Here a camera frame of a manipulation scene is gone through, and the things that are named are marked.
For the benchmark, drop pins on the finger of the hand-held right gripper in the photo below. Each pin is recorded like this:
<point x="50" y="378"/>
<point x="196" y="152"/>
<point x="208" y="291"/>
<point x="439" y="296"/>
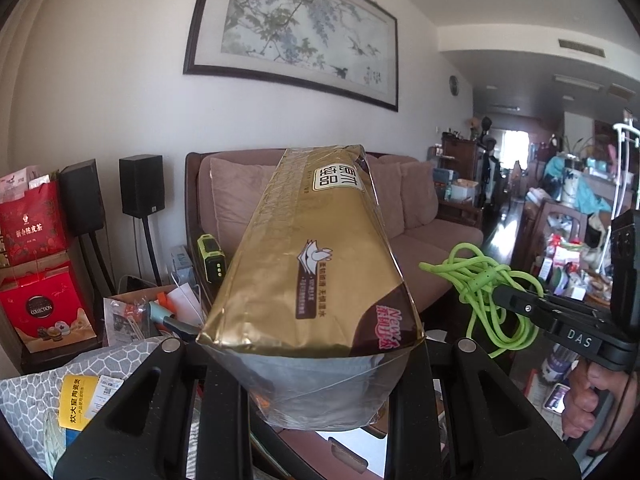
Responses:
<point x="525" y="306"/>

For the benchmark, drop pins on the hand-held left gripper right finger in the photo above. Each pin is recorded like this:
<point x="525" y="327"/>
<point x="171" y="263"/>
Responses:
<point x="415" y="390"/>

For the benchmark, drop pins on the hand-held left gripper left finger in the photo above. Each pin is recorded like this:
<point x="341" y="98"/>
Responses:
<point x="210" y="390"/>

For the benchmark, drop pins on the yellow booklet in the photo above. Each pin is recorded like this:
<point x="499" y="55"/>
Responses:
<point x="75" y="405"/>

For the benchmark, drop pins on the gold tissue pack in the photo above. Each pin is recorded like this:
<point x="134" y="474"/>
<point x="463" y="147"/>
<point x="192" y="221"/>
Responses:
<point x="310" y="270"/>

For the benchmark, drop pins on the person's right hand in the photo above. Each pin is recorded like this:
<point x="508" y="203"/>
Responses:
<point x="582" y="402"/>

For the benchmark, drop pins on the white face mask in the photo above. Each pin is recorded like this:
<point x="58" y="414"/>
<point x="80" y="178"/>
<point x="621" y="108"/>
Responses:
<point x="185" y="305"/>

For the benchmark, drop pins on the teal cloth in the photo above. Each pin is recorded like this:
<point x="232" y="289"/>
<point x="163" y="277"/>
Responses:
<point x="595" y="195"/>

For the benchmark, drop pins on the smartphone with lit screen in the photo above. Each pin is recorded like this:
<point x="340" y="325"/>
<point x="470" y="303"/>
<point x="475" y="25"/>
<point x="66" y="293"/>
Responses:
<point x="556" y="397"/>

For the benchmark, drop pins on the brown sofa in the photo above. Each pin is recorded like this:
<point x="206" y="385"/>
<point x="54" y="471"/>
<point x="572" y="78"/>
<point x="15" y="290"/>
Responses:
<point x="450" y="245"/>

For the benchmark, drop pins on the cluttered brown cardboard box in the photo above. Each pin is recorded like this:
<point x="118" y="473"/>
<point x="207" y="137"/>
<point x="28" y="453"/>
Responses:
<point x="125" y="320"/>

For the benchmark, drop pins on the clear plastic bag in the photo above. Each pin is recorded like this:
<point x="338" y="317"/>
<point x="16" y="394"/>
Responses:
<point x="122" y="317"/>

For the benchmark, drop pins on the white garment rack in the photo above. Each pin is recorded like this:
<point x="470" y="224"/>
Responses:
<point x="626" y="160"/>

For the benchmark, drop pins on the grey box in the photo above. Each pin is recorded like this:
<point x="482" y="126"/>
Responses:
<point x="181" y="265"/>

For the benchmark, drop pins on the green portable radio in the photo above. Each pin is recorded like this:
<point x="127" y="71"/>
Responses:
<point x="212" y="260"/>

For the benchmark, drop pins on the dark wooden cabinet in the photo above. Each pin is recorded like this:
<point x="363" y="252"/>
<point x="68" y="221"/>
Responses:
<point x="462" y="170"/>

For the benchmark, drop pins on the black speaker stand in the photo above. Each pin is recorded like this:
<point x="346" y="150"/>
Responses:
<point x="95" y="265"/>
<point x="152" y="250"/>

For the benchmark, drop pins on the brown sofa cushion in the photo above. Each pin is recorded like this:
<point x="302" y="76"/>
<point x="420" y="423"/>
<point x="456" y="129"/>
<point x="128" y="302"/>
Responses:
<point x="392" y="200"/>
<point x="420" y="195"/>
<point x="235" y="200"/>

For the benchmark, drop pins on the red Collection gift bag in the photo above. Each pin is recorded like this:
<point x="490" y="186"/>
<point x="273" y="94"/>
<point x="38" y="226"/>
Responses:
<point x="45" y="315"/>

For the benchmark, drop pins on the black speaker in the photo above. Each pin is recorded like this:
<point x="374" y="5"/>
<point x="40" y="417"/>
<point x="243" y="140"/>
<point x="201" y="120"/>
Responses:
<point x="141" y="185"/>
<point x="82" y="197"/>

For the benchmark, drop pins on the ceiling air vent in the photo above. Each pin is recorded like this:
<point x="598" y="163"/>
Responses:
<point x="581" y="48"/>

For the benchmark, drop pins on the white pink packet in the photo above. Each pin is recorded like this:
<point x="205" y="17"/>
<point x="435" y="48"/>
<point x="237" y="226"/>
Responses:
<point x="17" y="185"/>

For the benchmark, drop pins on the framed ink painting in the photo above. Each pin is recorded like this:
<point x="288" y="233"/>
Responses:
<point x="290" y="25"/>

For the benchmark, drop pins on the round wall clock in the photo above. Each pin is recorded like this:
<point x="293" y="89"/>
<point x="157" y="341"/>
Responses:
<point x="454" y="85"/>

